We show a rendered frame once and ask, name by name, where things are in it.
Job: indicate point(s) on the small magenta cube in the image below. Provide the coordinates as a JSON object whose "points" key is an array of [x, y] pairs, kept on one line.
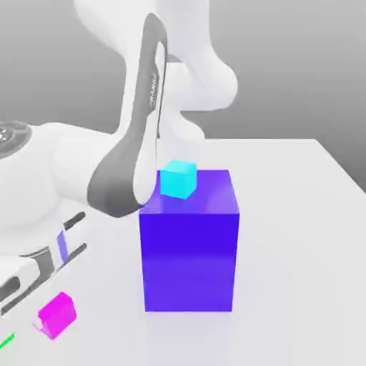
{"points": [[58, 314]]}

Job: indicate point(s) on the small cyan cube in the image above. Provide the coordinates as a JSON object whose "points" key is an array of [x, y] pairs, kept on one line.
{"points": [[177, 180]]}

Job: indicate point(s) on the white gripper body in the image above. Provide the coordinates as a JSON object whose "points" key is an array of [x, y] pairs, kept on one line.
{"points": [[57, 274]]}

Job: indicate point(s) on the large blue box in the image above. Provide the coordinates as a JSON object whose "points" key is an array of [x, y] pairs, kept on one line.
{"points": [[188, 257]]}

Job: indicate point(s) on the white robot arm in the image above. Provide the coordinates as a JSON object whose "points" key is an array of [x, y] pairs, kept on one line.
{"points": [[71, 171]]}

